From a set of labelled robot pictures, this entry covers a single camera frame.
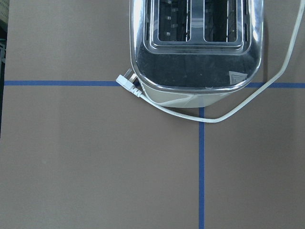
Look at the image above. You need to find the white toaster power cable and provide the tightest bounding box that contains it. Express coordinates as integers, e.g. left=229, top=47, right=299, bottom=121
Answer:
left=115, top=0, right=305, bottom=124

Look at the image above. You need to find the cream toaster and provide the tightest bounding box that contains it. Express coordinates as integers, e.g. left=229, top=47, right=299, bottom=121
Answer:
left=130, top=0, right=264, bottom=108

